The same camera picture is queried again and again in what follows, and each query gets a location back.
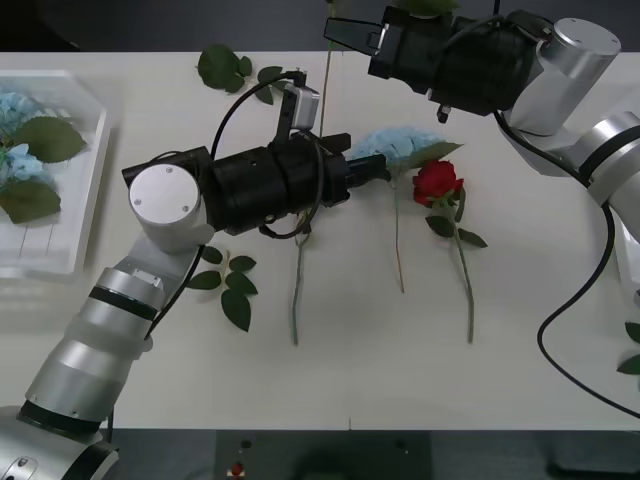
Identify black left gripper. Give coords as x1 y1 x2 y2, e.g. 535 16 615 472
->
269 132 392 217

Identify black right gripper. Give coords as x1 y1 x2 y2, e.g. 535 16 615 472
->
323 4 454 95

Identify dark robot base with buttons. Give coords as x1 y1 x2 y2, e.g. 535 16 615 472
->
215 429 434 480

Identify loose green leaf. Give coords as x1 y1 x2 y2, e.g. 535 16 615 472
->
256 66 285 105

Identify loose round green leaves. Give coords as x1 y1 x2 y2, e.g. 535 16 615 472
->
197 43 254 95

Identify small red rose with stem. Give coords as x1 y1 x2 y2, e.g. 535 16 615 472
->
290 209 315 347

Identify loose twig with green leaves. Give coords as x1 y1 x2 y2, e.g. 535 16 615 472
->
187 246 260 333

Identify shallow white box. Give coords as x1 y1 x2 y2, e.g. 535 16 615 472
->
0 69 112 286

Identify pale grey left wrist camera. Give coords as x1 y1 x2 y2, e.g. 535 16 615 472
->
291 85 321 132

